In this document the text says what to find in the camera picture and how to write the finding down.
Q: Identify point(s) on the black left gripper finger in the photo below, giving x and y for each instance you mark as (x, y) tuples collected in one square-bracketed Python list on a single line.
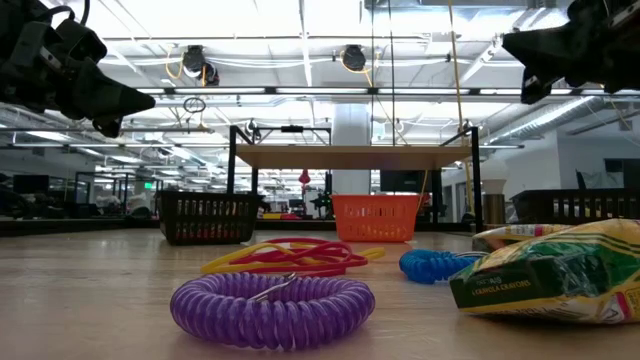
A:
[(115, 109), (105, 90)]

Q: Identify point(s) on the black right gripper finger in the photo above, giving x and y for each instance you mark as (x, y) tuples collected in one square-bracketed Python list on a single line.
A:
[(550, 60), (550, 39)]

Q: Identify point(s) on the black plastic basket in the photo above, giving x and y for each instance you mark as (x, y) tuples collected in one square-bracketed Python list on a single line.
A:
[(575, 205), (210, 217)]

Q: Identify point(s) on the yellow crayon pack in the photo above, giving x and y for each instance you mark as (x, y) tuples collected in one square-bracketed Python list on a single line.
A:
[(515, 232), (550, 270)]

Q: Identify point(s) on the purple coil wristband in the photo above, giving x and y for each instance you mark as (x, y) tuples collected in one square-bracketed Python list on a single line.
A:
[(225, 310)]

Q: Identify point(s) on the orange plastic basket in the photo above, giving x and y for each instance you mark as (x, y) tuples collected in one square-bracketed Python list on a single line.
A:
[(375, 220)]

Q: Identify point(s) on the blue coil wristband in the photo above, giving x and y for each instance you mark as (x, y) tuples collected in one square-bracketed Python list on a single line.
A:
[(430, 265)]

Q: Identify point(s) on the wooden shelf riser black legs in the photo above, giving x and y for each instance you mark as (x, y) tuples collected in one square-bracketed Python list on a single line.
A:
[(350, 157)]

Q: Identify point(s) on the black aluminium rig frame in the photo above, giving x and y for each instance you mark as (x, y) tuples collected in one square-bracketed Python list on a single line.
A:
[(75, 227)]

